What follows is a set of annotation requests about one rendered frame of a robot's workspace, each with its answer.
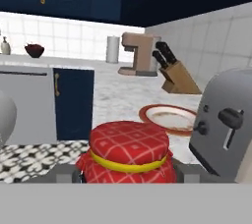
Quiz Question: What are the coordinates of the wooden knife block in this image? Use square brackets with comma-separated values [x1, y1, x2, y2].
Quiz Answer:
[152, 40, 203, 95]

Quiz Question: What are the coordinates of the dark red bowl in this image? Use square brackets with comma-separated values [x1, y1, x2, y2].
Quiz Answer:
[24, 42, 45, 59]

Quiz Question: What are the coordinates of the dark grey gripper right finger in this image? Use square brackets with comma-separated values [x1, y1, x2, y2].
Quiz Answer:
[172, 158, 236, 184]

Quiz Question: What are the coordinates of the white soap dispenser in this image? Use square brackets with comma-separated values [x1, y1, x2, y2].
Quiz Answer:
[0, 35, 12, 56]

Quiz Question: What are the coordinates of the white paper towel roll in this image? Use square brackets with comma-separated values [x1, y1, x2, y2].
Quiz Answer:
[105, 35, 121, 65]

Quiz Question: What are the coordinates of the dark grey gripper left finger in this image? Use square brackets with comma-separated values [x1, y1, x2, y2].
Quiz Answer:
[31, 163, 84, 184]

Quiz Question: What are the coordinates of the grey toaster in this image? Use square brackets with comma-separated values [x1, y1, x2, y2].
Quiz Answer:
[188, 68, 252, 184]

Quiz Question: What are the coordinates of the gold lower cabinet handle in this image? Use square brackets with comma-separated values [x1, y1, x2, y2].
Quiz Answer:
[53, 72, 61, 97]

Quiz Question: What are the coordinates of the blue lower cabinet door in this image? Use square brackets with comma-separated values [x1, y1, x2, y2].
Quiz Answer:
[52, 67, 95, 141]

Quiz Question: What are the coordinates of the white plate with red rim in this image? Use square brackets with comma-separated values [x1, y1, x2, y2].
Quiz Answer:
[138, 103, 198, 138]

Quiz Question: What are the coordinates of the beige coffee machine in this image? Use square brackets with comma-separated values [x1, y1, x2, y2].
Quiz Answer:
[117, 31, 162, 78]

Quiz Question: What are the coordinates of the grey dishwasher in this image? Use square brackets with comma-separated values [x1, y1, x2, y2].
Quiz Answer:
[0, 65, 58, 145]

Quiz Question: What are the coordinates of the jam jar with red cloth lid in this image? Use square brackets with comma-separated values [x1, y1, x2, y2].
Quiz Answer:
[76, 120, 178, 184]

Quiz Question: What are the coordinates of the grey rounded object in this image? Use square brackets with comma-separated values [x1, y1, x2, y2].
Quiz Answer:
[0, 89, 18, 147]

